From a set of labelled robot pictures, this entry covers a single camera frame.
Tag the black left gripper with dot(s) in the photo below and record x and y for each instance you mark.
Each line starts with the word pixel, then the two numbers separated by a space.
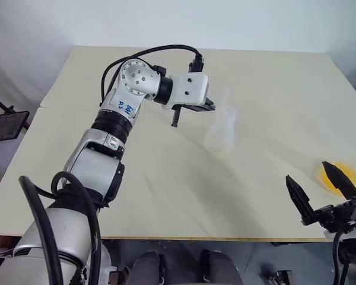
pixel 194 107

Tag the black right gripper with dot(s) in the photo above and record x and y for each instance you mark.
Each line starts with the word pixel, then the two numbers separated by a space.
pixel 335 215

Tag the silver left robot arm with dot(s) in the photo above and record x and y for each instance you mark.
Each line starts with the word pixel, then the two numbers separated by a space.
pixel 98 166

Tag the cup of orange liquid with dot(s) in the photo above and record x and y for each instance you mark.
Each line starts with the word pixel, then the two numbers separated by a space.
pixel 354 175

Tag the black floor device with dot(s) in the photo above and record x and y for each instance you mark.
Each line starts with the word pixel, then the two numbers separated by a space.
pixel 279 276

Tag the dark rounded shape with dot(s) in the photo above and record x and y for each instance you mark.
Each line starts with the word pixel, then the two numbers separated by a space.
pixel 219 267
pixel 148 267

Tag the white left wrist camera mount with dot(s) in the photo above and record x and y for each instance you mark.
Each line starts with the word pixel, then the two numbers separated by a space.
pixel 193 87

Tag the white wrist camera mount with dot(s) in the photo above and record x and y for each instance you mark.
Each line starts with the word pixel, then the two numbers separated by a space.
pixel 193 87
pixel 328 234

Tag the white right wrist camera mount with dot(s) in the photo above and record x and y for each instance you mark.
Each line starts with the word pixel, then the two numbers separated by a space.
pixel 328 234

